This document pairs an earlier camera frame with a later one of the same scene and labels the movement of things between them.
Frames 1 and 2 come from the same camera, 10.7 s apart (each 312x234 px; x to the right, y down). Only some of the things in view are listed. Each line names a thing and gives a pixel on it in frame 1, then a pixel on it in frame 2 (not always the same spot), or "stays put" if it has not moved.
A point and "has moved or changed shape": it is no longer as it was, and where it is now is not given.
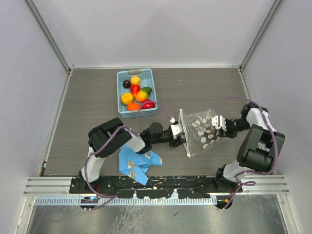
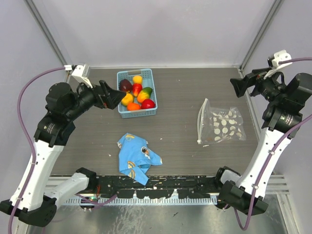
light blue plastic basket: (146, 80) stays put
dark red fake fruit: (210, 133) -> (126, 85)
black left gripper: (175, 143) -> (112, 96)
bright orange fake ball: (132, 106) stays put
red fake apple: (147, 105) stays put
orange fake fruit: (143, 94) stays put
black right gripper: (227, 133) -> (241, 84)
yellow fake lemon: (126, 98) stays put
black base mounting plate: (185, 187) stays put
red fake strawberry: (134, 89) stays put
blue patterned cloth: (135, 165) stays put
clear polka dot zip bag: (197, 133) has moved or changed shape
